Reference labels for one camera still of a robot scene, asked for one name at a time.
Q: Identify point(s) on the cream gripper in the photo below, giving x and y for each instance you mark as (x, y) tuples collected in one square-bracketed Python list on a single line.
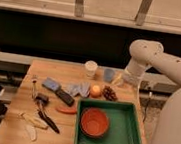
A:
[(119, 80)]

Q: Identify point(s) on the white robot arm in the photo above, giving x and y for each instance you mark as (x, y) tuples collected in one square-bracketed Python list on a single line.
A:
[(144, 55)]

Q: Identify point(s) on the green plastic tray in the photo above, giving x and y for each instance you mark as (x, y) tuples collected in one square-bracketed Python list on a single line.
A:
[(123, 121)]

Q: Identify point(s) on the blue plastic cup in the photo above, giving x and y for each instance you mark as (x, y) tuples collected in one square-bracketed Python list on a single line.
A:
[(108, 75)]

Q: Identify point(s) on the brown grape bunch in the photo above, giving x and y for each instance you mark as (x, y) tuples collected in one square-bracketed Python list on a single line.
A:
[(109, 93)]

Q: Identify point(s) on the orange fruit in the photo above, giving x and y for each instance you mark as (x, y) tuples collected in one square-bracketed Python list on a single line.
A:
[(95, 91)]

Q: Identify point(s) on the white paper cup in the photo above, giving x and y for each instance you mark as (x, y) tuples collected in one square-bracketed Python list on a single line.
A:
[(90, 68)]

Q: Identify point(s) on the grey blue cloth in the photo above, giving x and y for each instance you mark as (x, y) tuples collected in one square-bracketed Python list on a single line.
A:
[(81, 89)]

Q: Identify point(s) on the orange bowl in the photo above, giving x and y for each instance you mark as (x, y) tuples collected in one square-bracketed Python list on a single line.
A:
[(94, 122)]

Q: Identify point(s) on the black rectangular case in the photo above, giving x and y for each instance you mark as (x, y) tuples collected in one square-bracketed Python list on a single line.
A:
[(65, 97)]

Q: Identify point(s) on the red chili pepper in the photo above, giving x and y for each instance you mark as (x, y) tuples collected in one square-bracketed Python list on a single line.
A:
[(66, 111)]

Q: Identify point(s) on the blue sponge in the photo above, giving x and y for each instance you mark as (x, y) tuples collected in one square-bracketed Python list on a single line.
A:
[(51, 84)]

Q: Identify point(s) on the black spatula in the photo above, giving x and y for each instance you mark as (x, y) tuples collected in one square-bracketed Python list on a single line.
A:
[(48, 121)]

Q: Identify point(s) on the yellow banana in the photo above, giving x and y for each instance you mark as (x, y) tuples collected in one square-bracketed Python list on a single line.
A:
[(35, 121)]

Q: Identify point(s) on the pale wooden spoon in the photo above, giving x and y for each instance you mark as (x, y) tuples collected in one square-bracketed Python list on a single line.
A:
[(31, 132)]

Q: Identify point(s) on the black handled brush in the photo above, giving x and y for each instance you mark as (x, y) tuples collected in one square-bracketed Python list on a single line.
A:
[(42, 100)]

